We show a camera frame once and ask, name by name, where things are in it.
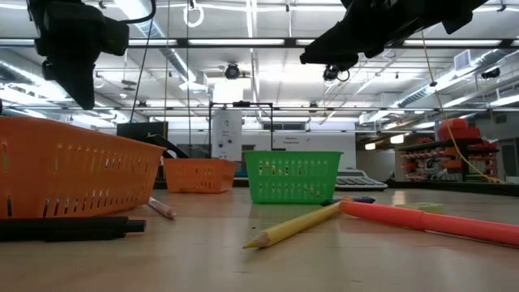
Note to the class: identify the green slotted plastic bin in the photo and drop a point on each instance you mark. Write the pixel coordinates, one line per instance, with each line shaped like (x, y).
(292, 176)

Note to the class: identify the red storage box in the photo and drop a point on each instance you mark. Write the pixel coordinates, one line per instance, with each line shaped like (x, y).
(458, 130)

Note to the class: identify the small orange slotted bin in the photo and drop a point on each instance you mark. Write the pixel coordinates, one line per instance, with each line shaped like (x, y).
(198, 174)

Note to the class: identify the black monitor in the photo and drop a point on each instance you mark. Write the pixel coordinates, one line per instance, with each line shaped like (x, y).
(140, 130)

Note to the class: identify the white machine cabinet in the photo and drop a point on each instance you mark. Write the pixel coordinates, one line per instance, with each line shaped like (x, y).
(227, 136)

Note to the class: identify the shelf rack with red bins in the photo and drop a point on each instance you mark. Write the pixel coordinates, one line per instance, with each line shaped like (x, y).
(430, 156)

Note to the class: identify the yellow eraser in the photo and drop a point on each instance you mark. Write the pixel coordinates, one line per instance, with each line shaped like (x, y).
(421, 207)

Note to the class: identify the black pen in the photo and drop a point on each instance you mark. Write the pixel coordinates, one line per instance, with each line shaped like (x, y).
(61, 229)

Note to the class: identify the neon orange highlighter pen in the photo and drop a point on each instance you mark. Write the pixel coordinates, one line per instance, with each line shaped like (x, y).
(425, 221)

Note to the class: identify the black hole punch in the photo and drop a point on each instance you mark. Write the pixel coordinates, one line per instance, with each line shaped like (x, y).
(166, 146)

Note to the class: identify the blue crayon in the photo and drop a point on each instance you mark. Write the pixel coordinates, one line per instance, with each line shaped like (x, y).
(365, 200)
(332, 201)

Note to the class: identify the pale pink pencil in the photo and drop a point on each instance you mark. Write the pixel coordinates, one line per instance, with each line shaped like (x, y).
(162, 209)

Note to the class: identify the black metal table frame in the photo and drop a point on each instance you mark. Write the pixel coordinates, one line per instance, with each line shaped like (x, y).
(446, 186)

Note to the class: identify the yellow pencil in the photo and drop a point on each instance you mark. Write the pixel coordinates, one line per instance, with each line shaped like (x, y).
(292, 227)

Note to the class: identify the large orange slotted bin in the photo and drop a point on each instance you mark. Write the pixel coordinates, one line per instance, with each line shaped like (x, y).
(73, 170)

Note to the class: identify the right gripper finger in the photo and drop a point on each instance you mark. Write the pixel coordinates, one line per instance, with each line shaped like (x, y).
(342, 67)
(336, 46)

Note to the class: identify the black overhead camera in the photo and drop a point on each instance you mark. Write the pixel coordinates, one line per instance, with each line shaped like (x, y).
(330, 75)

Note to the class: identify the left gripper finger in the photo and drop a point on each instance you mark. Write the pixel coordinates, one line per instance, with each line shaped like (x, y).
(81, 87)

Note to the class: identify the round black ceiling fixture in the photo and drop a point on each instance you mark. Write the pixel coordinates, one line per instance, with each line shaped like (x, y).
(232, 71)

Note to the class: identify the grey desk calculator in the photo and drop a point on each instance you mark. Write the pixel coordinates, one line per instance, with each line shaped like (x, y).
(359, 181)

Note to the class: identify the black metal background frame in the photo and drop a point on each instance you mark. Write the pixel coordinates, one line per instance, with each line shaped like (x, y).
(241, 104)

